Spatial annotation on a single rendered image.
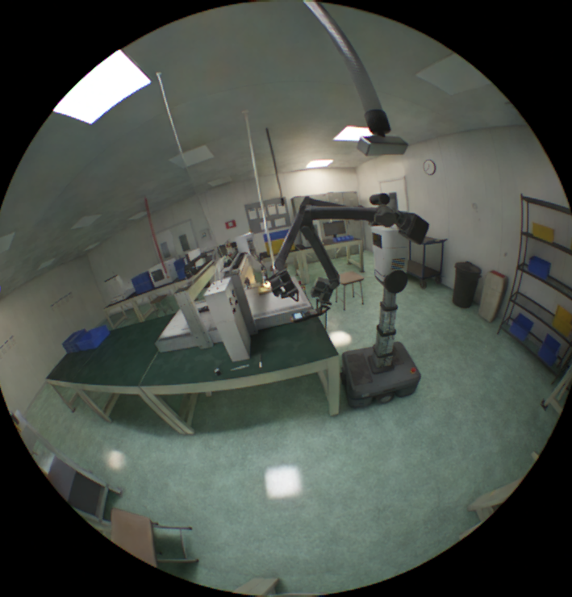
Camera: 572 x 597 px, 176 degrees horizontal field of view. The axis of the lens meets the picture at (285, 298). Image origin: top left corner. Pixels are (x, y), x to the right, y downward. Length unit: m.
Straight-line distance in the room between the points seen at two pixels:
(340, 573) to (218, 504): 0.99
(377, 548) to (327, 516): 0.45
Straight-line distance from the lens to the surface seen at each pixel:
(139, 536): 1.52
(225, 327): 1.06
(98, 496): 2.35
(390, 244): 1.07
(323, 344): 1.16
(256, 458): 1.65
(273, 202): 5.53
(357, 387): 1.54
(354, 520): 1.53
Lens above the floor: 1.51
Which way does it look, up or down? 25 degrees down
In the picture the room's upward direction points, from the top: 12 degrees counter-clockwise
